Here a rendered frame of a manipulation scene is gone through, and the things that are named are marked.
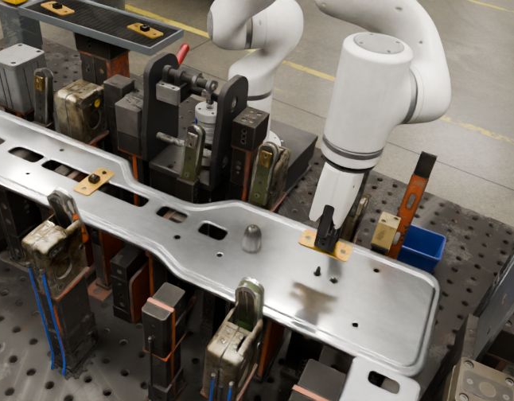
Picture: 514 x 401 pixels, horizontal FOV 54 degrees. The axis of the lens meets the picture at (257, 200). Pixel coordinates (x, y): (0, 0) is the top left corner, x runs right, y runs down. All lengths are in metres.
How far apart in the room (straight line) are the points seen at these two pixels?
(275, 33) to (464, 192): 1.96
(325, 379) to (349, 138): 0.35
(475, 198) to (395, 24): 2.34
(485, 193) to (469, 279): 1.67
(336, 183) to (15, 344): 0.76
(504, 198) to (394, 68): 2.52
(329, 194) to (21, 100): 0.80
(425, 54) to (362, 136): 0.13
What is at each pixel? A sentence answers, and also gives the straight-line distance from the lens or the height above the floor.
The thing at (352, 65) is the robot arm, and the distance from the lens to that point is 0.62.
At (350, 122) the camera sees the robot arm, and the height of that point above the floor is 1.32.
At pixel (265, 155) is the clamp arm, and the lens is 0.97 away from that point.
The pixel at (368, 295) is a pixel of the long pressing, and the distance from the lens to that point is 0.88.
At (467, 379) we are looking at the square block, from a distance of 0.76.
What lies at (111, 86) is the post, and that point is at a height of 1.09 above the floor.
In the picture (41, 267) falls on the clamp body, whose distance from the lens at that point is 0.89.
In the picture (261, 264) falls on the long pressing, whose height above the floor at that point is 1.00.
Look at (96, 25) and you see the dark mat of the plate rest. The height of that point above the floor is 1.16.
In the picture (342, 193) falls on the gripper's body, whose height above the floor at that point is 1.22.
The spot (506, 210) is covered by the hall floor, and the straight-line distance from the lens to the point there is 3.02.
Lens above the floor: 1.64
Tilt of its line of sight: 40 degrees down
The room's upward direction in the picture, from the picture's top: 8 degrees clockwise
